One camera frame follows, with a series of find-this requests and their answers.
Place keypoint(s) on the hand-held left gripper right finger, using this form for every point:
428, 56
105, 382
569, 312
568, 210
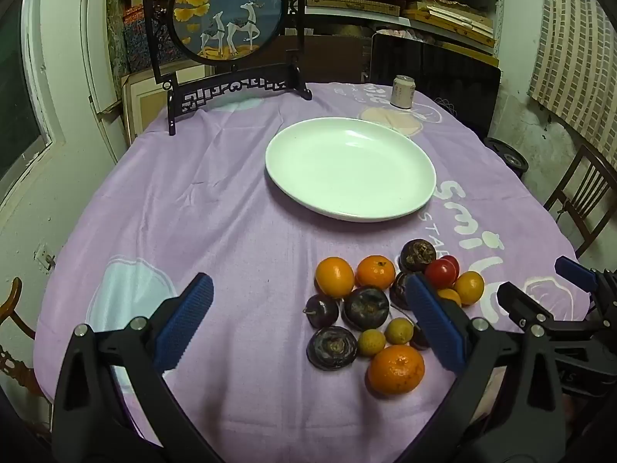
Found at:
436, 323

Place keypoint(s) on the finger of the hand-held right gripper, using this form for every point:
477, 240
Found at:
518, 301
573, 272

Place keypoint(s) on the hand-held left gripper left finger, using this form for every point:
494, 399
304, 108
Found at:
185, 318

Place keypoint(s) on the small orange cherry tomato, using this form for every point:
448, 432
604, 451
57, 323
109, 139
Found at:
449, 295

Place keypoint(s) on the small yellow-green fruit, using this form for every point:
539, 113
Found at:
371, 342
399, 330

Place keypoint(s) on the yellow cherry tomato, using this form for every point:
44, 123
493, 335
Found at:
469, 287

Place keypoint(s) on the red cherry tomato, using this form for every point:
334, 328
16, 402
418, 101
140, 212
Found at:
439, 274
454, 263

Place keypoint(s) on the large orange tangerine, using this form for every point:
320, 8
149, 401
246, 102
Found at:
396, 369

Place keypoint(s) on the dark water chestnut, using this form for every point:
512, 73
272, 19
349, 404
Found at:
332, 347
417, 255
365, 307

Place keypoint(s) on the tangerine with stem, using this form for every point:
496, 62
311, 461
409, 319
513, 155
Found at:
375, 271

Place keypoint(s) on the smooth orange tangerine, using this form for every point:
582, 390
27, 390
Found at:
334, 276

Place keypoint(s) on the white plate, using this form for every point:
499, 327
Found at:
347, 169

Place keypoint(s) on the purple printed tablecloth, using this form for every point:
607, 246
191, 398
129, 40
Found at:
217, 212

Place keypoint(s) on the carved wooden chair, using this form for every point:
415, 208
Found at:
12, 308

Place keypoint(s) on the pale beverage can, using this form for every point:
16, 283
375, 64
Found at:
402, 94

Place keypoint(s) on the black panel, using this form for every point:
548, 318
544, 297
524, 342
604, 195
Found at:
434, 72

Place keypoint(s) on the window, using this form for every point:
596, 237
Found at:
19, 106

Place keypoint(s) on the brown cardboard box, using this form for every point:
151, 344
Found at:
337, 58

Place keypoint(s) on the white board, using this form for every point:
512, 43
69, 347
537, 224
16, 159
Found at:
96, 48

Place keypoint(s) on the round deer picture table screen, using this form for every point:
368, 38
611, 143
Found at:
226, 14

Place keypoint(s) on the wall socket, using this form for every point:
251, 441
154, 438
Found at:
46, 256

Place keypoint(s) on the leaning wooden picture frame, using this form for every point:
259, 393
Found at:
144, 101

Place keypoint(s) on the woven checkered wall hanging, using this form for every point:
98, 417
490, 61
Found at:
573, 33

